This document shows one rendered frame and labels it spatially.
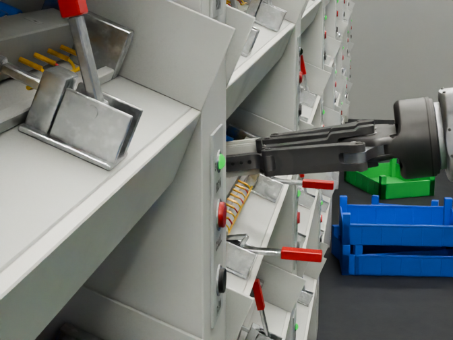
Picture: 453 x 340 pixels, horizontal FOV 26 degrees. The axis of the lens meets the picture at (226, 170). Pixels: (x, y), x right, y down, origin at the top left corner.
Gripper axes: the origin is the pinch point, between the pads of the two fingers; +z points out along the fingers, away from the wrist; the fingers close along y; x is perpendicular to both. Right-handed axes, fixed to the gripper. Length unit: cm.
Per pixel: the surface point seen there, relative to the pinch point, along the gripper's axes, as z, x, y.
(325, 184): -8.2, 6.9, -14.7
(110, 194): -6, -10, 58
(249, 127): 1.9, 2.1, -30.9
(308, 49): -1, -1, -101
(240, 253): -2.2, 6.0, 12.4
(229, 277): -1.2, 7.6, 13.9
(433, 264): -23, 61, -150
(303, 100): -1, 7, -84
